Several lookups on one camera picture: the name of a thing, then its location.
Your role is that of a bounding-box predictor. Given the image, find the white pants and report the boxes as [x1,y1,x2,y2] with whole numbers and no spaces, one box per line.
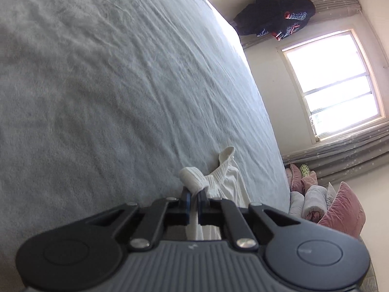
[178,146,253,241]

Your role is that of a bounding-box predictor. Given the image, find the dark hanging jacket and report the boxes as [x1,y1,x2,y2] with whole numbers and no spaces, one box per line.
[233,0,317,41]

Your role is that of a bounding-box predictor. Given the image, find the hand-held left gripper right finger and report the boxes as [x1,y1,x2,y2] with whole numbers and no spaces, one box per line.
[197,190,307,250]

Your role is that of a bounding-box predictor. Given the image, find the small pink cushion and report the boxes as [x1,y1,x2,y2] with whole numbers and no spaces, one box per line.
[287,164,318,195]

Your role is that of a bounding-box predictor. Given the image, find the pink pillow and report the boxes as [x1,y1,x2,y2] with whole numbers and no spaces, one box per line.
[318,182,367,238]

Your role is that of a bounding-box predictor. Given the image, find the window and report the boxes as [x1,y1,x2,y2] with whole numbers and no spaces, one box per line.
[276,29,385,142]

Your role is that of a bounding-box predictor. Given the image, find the grey folded quilt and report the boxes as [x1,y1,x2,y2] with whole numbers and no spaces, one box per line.
[289,185,336,222]

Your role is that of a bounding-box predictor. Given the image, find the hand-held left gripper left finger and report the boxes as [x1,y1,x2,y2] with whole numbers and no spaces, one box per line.
[83,187,192,249]

